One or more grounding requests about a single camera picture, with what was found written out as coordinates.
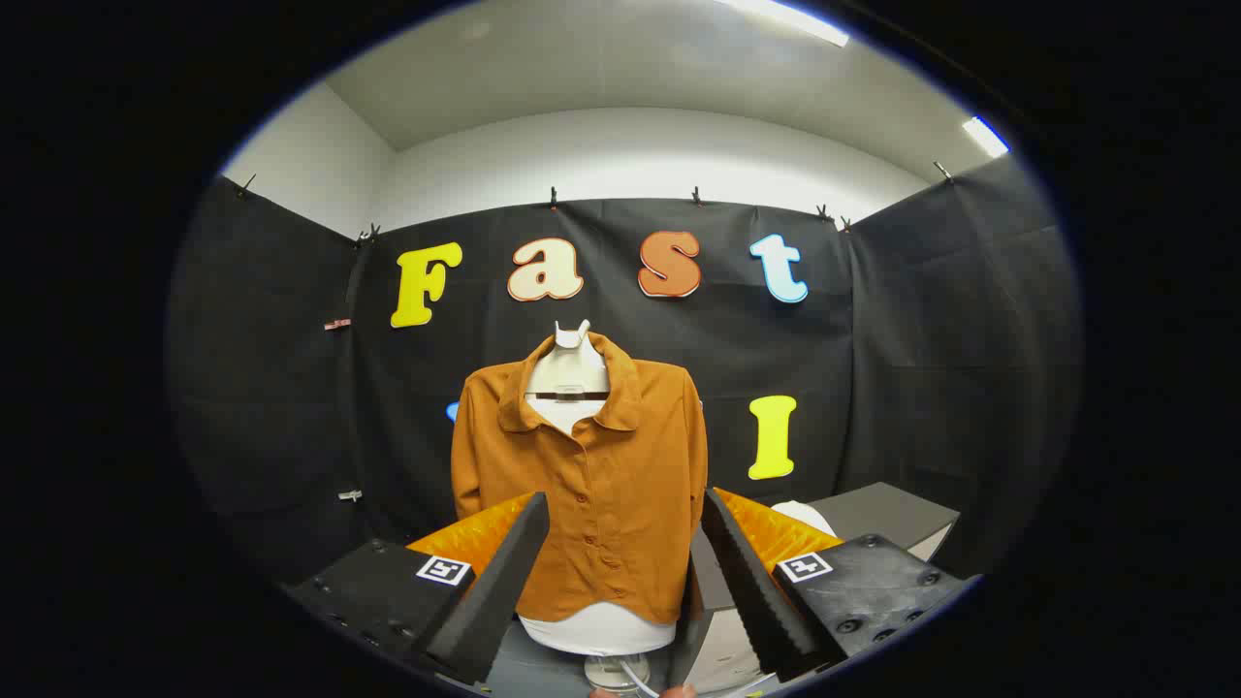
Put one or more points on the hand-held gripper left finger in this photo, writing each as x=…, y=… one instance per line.
x=490, y=591

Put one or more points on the white mannequin torso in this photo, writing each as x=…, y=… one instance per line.
x=570, y=373

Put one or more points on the black backdrop cloth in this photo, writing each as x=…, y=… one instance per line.
x=873, y=339

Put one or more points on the orange button-up shirt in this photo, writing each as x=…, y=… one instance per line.
x=601, y=485

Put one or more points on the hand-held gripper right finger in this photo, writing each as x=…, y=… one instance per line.
x=751, y=591

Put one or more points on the small ceiling light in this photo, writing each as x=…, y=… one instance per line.
x=985, y=136

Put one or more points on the long ceiling light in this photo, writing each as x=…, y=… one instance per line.
x=790, y=19

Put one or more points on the grey cabinet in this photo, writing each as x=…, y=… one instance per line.
x=887, y=514

